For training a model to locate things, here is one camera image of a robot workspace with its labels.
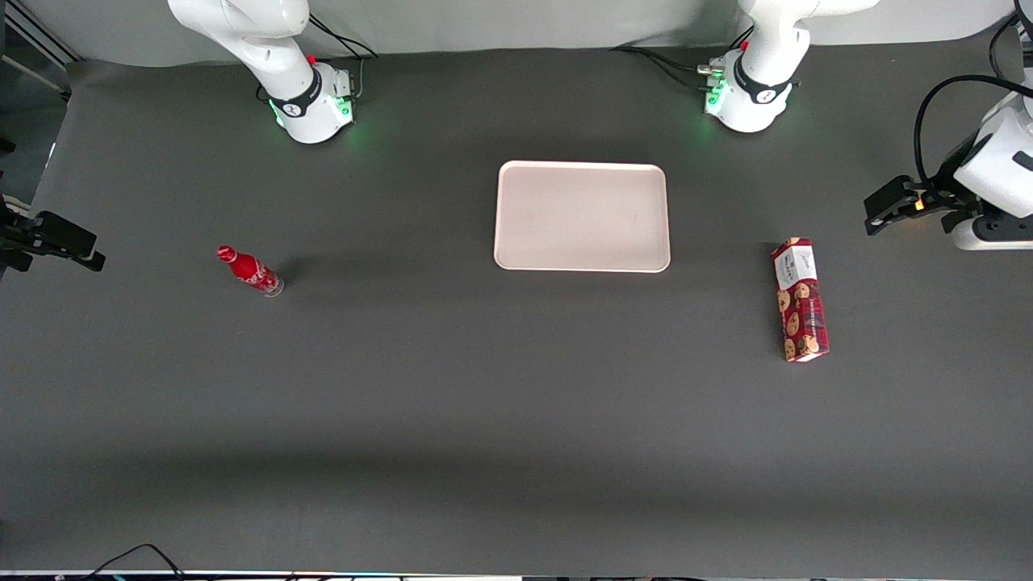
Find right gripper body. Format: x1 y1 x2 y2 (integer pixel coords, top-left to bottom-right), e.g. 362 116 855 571
0 194 33 243

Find red cookie box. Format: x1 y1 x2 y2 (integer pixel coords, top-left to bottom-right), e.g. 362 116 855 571
771 236 830 363

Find pale pink plastic tray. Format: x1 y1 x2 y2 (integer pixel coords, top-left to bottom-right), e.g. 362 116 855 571
493 160 671 274

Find red cola bottle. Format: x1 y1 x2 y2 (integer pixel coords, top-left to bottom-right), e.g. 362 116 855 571
215 245 285 298

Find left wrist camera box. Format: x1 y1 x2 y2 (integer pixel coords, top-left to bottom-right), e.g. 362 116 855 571
951 211 1033 251

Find aluminium frame rail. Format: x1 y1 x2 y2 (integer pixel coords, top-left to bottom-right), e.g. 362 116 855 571
0 0 83 69

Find black left arm base cables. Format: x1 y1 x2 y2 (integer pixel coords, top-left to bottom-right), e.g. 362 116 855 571
609 27 800 94

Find black arm base cables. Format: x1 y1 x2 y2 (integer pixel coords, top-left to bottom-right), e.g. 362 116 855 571
257 15 378 104
609 27 800 94

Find thin black table-edge cable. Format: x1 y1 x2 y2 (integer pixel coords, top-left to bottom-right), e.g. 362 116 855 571
81 543 186 581

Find black right arm base cables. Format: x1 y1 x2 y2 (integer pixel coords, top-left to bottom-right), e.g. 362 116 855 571
257 15 378 104

